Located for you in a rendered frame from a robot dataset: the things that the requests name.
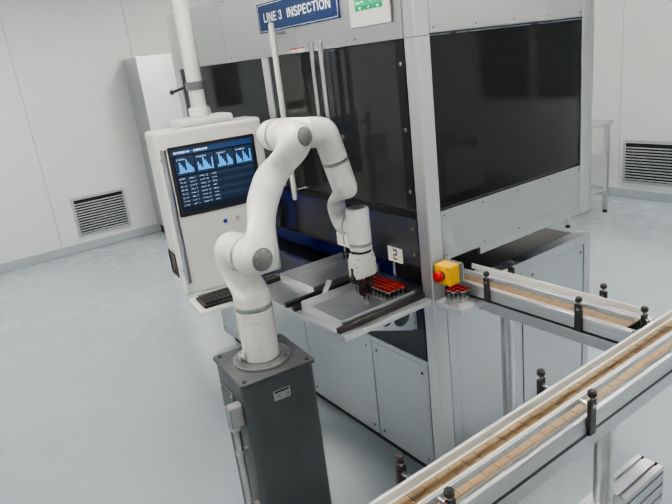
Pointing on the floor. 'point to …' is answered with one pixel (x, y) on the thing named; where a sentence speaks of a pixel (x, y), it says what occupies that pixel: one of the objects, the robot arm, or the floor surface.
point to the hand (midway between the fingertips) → (365, 289)
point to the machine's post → (428, 215)
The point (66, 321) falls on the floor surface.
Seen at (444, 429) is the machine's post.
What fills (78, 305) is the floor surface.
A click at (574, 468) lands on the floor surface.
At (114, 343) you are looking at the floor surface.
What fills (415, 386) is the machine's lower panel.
